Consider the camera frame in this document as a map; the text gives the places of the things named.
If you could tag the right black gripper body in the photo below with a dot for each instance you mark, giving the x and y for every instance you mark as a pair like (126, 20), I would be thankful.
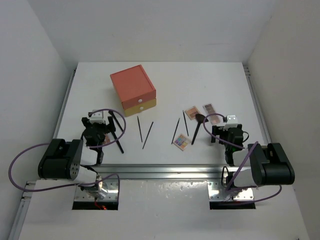
(219, 131)

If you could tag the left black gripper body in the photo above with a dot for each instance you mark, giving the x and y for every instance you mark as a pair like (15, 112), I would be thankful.
(101, 128)

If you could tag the black makeup brush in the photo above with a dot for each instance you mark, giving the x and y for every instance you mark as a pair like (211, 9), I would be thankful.
(117, 142)
(116, 120)

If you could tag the black fan brush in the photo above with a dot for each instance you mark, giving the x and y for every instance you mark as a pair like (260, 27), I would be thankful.
(199, 118)

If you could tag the yellow drawer box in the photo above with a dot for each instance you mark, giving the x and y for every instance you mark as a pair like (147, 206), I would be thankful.
(140, 107)

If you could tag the thin black pencil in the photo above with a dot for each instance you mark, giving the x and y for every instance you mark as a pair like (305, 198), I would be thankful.
(185, 122)
(175, 130)
(148, 133)
(139, 127)

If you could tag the orange drawer box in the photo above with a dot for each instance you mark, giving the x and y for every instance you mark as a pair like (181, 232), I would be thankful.
(133, 86)

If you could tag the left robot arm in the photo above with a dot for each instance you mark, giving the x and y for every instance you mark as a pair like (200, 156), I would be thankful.
(74, 160)

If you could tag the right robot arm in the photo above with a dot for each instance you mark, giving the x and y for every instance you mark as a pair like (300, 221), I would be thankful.
(252, 166)

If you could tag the round-pan brown eyeshadow palette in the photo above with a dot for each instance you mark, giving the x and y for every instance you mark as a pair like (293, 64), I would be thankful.
(107, 139)

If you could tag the long brown eyeshadow palette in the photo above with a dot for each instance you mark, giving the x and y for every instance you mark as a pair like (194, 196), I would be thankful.
(209, 110)

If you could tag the orange eyeshadow palette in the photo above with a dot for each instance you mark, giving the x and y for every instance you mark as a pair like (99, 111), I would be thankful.
(191, 112)

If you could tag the colourful eyeshadow palette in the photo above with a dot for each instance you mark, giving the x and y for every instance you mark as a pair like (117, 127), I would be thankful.
(182, 142)

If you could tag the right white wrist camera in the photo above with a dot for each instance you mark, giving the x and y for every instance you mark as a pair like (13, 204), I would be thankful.
(231, 121)

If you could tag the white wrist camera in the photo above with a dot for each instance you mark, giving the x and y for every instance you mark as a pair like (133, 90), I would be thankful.
(97, 116)
(231, 121)

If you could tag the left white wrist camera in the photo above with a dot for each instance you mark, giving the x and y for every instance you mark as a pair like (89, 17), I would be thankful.
(97, 116)

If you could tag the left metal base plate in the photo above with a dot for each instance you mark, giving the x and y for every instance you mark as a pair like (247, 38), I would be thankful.
(106, 191)

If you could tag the metal base plate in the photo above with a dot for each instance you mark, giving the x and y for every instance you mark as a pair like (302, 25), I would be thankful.
(106, 191)
(218, 194)

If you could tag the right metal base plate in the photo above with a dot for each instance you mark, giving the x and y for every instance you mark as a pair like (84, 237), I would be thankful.
(218, 194)

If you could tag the aluminium rail frame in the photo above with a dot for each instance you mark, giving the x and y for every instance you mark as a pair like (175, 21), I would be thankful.
(163, 190)

